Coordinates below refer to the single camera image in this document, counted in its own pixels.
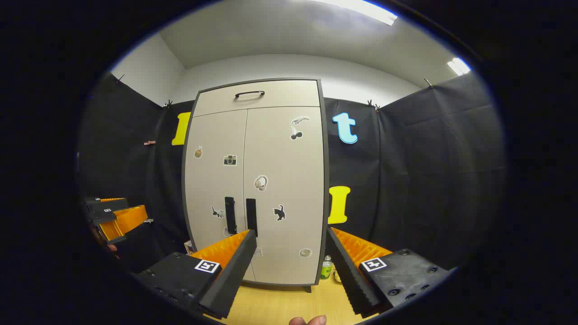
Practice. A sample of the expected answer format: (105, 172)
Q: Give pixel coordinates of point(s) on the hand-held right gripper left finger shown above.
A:
(235, 271)

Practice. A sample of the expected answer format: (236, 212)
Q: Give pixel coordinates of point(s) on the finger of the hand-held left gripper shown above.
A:
(131, 219)
(108, 206)

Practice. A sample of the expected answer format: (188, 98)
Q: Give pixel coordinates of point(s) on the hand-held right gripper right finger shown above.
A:
(350, 275)

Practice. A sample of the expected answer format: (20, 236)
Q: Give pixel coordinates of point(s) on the beige cabinet door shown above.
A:
(289, 162)
(212, 180)

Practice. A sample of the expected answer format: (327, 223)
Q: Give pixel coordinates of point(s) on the beige double-door shoe cabinet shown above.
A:
(325, 180)

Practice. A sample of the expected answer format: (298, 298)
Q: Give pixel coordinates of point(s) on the yellow bun toy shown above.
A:
(337, 276)

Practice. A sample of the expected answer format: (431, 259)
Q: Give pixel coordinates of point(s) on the small green bottle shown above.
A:
(326, 271)

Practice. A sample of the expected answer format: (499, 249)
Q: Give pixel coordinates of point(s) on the black backdrop cloth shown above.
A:
(429, 180)

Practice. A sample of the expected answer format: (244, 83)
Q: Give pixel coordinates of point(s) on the small ceiling light panel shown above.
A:
(458, 66)

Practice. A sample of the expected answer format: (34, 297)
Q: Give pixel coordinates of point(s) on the long ceiling light panel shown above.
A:
(370, 11)

